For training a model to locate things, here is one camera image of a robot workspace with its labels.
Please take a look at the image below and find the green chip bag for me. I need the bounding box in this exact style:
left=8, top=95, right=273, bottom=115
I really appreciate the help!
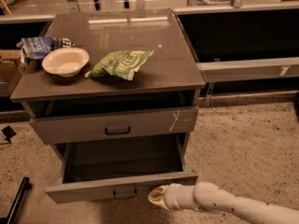
left=85, top=50, right=153, bottom=81

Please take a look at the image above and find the grey side shelf rail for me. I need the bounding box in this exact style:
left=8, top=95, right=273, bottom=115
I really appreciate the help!
left=197, top=57, right=299, bottom=82

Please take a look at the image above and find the blue chip bag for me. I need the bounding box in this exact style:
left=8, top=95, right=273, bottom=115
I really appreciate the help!
left=16, top=36, right=75, bottom=62

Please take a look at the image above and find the white bowl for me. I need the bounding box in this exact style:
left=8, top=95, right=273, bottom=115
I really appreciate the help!
left=42, top=48, right=90, bottom=77

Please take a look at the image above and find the black bar on floor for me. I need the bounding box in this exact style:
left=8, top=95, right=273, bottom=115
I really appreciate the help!
left=0, top=176, right=32, bottom=224

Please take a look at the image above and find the small black floor object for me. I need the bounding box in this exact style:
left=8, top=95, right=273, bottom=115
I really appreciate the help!
left=0, top=125, right=16, bottom=142

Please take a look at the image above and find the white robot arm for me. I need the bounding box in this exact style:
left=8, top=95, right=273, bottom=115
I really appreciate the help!
left=148, top=182, right=299, bottom=224

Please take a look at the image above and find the grey drawer cabinet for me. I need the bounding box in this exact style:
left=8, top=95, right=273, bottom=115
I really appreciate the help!
left=10, top=8, right=206, bottom=161

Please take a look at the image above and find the cardboard box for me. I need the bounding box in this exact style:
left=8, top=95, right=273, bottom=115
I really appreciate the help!
left=0, top=49, right=27, bottom=82

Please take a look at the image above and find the grey drawer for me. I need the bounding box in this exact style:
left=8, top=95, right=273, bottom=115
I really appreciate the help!
left=46, top=133, right=197, bottom=203
left=30, top=106, right=198, bottom=144

